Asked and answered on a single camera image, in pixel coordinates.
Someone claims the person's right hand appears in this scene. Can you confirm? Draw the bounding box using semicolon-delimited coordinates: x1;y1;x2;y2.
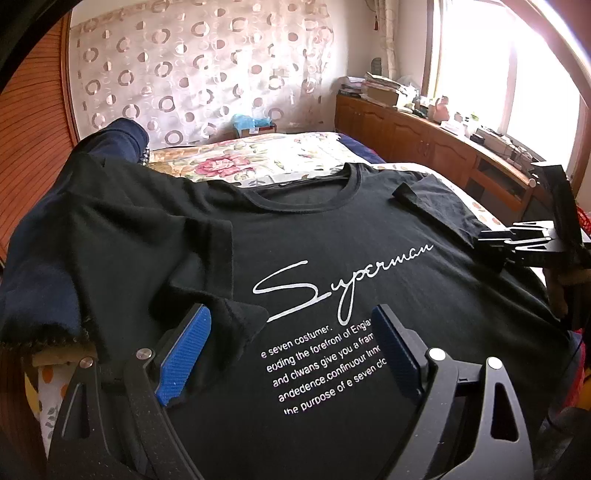
545;267;571;321

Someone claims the stack of papers and books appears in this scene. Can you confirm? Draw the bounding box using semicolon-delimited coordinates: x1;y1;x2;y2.
339;71;419;110

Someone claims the bright window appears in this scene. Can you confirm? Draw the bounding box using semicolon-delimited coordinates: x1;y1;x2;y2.
425;0;588;182

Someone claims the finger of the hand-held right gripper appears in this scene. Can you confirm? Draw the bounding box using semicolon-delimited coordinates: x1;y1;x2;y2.
475;222;557;246
484;241;563;272

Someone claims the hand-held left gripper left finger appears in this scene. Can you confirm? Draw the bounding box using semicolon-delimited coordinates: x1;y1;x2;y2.
46;302;218;480

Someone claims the rose print blanket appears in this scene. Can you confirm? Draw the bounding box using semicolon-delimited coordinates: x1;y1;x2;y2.
148;131;386;190

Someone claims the black printed T-shirt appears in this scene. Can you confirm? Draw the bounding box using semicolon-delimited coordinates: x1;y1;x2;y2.
9;154;583;480

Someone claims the beige window curtain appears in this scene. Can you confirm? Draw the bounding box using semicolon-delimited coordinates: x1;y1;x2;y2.
368;0;403;80

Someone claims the blue tissue box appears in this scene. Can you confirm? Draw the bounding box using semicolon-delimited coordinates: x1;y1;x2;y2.
231;113;278;137

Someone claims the circle pattern curtain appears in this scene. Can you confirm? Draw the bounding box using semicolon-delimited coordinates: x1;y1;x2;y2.
69;0;384;148

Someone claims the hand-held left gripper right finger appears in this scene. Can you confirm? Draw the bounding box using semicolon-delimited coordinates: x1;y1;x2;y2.
370;302;536;480

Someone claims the wooden slatted wardrobe door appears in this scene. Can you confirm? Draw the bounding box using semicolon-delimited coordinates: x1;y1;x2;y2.
0;18;81;259

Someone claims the grey desktop device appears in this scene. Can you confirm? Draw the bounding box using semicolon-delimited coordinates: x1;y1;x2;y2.
475;127;533;161

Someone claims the long wooden cabinet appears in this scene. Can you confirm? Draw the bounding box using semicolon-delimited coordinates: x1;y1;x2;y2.
335;92;548;224

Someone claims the navy blue garment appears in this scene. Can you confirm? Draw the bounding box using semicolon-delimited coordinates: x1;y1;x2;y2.
0;117;151;347

